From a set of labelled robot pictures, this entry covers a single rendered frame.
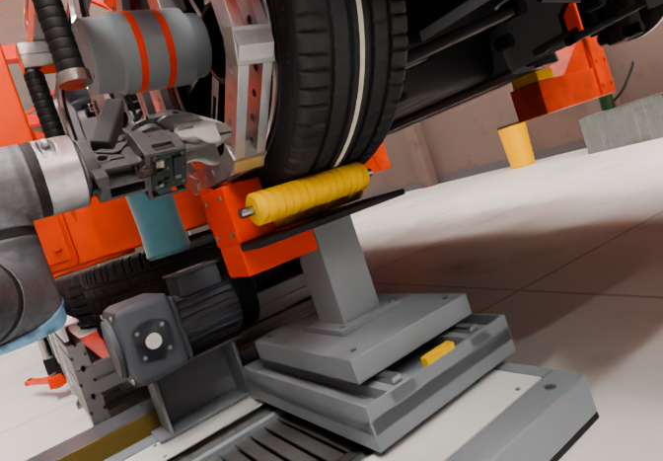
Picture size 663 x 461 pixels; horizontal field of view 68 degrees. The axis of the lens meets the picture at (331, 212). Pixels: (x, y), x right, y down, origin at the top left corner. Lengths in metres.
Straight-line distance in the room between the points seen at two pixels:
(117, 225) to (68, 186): 0.72
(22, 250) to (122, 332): 0.55
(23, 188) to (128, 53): 0.37
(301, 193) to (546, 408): 0.52
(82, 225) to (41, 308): 0.73
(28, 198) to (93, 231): 0.71
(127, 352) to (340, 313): 0.45
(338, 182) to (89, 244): 0.68
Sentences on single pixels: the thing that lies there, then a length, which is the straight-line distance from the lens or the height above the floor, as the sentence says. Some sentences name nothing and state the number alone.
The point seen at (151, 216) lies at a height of 0.56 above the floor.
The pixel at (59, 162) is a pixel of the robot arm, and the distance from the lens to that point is 0.64.
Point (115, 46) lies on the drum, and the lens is 0.93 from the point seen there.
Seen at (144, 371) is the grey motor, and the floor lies 0.26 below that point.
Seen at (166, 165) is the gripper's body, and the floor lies 0.60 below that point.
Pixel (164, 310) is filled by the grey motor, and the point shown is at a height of 0.37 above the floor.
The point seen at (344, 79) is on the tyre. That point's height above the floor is 0.66.
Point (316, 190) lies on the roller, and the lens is 0.89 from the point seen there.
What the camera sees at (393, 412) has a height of 0.14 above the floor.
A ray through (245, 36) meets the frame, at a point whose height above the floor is 0.75.
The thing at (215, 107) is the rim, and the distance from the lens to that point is 1.14.
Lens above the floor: 0.50
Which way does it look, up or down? 3 degrees down
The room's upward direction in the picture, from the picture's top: 18 degrees counter-clockwise
